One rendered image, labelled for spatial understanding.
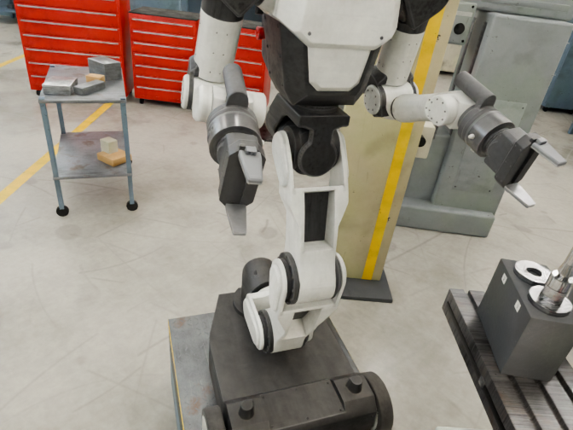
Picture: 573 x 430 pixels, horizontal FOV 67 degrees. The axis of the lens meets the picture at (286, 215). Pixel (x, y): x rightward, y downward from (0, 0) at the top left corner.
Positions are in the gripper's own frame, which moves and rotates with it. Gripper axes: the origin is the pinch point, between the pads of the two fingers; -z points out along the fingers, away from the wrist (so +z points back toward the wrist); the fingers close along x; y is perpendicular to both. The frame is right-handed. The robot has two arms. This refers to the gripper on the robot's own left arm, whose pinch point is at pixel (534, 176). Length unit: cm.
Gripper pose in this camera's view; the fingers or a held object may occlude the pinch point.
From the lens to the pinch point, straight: 95.0
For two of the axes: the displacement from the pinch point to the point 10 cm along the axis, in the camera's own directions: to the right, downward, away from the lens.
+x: 1.0, -6.7, -7.3
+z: -3.7, -7.1, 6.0
